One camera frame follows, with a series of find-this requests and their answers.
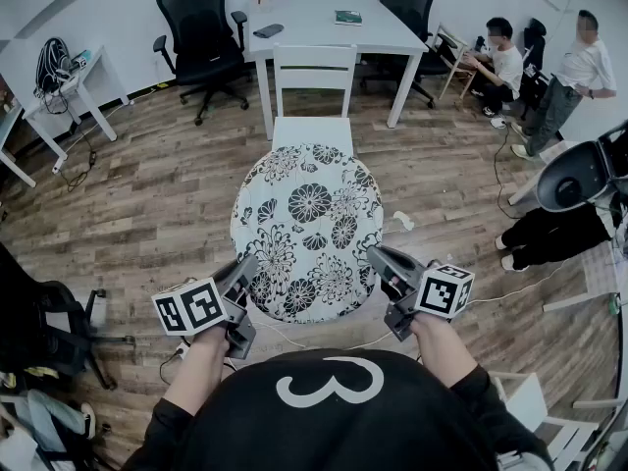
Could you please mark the black high-back office chair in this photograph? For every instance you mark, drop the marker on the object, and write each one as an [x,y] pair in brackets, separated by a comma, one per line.
[536,62]

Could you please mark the light wooden chair frame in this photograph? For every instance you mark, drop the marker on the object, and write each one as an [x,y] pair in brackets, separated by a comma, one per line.
[454,42]

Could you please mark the white power strip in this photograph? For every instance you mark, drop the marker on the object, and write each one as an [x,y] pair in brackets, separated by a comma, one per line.
[182,351]

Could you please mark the dark grey pouch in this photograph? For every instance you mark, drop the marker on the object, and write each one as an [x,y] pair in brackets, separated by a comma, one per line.
[268,30]

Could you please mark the dark plastic stool seat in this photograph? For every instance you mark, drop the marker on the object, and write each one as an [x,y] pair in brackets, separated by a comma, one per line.
[574,170]

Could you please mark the round floral black-white cushion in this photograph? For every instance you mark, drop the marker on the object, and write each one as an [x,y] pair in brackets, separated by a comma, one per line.
[304,214]

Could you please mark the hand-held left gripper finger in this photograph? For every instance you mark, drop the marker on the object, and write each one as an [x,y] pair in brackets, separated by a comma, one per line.
[240,270]

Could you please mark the black office chair with clutter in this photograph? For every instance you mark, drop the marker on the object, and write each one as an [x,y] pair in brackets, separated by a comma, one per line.
[44,322]

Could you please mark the white side table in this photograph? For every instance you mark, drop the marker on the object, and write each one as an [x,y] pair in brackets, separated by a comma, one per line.
[10,157]

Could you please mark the white wooden chair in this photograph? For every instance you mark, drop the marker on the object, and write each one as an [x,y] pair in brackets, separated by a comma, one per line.
[314,74]

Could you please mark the white power adapter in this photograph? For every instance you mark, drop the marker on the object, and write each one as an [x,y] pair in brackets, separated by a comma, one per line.
[498,122]

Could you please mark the small white desk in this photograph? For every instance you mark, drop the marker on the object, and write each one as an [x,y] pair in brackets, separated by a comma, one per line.
[93,74]

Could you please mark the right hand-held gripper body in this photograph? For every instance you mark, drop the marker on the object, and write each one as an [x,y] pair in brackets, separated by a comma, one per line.
[444,292]

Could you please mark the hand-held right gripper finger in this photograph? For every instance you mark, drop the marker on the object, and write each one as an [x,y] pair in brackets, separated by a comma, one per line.
[395,265]

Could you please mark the person's black shirt torso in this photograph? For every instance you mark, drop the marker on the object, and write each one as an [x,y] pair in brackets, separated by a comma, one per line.
[343,430]

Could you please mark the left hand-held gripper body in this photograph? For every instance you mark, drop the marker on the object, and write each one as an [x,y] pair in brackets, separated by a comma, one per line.
[196,307]

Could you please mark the white paper scrap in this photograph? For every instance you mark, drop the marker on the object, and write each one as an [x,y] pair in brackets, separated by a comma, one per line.
[405,220]

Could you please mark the person's right forearm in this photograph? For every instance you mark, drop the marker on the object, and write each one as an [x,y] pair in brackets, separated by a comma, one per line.
[441,351]

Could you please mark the large white table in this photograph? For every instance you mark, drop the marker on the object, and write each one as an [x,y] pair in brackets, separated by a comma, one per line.
[314,25]

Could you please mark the person's left forearm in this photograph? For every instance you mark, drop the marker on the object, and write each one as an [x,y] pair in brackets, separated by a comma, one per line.
[196,376]

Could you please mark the white furniture frame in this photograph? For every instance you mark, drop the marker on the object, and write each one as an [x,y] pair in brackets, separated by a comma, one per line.
[569,304]

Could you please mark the green book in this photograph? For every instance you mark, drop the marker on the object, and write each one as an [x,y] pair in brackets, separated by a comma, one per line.
[348,17]

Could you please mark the teal and white device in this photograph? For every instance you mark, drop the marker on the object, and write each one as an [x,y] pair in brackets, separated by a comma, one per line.
[80,59]

